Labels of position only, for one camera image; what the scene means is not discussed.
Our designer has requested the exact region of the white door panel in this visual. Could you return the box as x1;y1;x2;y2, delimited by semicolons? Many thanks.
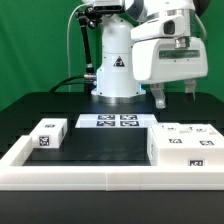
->
180;124;224;147
151;123;192;148

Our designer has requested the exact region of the white cabinet body box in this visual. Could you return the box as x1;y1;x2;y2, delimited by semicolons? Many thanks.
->
147;125;224;167

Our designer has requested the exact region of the small white cabinet block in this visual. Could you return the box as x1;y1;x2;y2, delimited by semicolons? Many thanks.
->
30;118;68;148

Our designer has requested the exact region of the black cable bundle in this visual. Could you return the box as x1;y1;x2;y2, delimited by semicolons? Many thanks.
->
49;75;88;93

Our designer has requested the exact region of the white U-shaped frame wall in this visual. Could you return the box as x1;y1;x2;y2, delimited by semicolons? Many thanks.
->
0;136;224;191

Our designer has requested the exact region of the white flat base plate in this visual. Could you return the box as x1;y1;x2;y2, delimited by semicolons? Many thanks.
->
75;114;157;128

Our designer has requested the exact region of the black camera on mount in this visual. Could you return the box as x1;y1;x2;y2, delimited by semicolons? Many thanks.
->
93;0;124;13

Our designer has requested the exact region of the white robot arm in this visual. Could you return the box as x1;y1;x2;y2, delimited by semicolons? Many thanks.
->
82;0;210;109

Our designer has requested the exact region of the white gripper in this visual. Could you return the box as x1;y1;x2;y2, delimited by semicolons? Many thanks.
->
131;14;208;109

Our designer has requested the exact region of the white thin cable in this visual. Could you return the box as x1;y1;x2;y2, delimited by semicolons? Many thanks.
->
66;3;88;93

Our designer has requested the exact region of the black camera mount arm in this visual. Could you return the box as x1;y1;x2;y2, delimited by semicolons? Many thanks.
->
74;5;101;81

